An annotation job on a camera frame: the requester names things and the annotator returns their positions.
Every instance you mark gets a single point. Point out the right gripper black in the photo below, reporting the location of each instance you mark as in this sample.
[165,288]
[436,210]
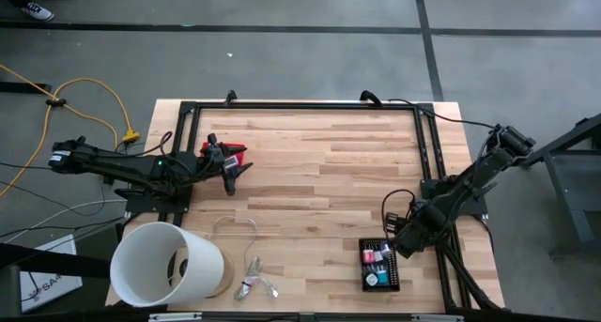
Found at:
[413,235]

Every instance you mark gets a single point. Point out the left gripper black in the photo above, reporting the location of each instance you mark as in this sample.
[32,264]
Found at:
[218,164]

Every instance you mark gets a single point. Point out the blue and white charger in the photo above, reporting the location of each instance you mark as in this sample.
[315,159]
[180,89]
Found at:
[372,279]

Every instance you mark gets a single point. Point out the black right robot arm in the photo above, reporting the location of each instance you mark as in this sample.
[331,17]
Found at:
[474,186]

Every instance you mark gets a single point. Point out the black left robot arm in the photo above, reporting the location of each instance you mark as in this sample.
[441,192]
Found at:
[117,164]

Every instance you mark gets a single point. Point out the red plastic basket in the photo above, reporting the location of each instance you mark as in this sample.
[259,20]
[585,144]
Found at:
[240,158]

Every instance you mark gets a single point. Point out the pink and white charger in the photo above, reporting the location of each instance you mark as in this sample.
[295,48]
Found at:
[367,255]

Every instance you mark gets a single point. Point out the grey metal stand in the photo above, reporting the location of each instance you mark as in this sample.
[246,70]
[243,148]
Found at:
[565,195]

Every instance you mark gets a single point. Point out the black beam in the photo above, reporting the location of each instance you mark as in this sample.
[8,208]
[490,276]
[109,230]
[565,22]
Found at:
[47,261]

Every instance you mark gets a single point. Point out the white printed sign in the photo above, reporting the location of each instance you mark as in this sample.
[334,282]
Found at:
[51,284]

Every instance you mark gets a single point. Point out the person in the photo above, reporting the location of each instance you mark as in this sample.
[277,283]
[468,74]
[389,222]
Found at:
[37,12]

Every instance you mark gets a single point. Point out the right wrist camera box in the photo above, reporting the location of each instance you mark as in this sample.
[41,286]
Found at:
[393,220]

